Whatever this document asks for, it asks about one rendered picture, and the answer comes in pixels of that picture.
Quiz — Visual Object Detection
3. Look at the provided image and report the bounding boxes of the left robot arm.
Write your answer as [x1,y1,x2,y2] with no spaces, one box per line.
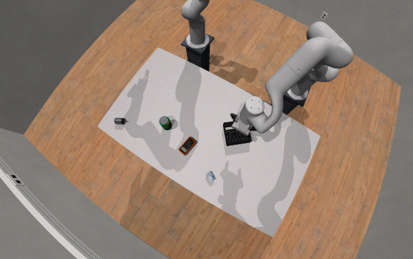
[232,21,354,136]

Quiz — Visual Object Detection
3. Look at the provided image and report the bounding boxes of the green drink can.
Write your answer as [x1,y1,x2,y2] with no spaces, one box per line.
[159,116,172,130]

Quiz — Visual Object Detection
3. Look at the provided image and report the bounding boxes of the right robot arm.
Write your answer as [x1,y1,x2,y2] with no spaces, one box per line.
[181,0,209,49]

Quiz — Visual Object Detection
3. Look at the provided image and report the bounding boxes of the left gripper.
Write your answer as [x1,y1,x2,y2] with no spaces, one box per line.
[230,112,256,131]

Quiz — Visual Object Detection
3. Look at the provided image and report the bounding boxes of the orange pocket multimeter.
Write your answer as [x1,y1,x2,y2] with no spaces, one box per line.
[179,137,196,155]

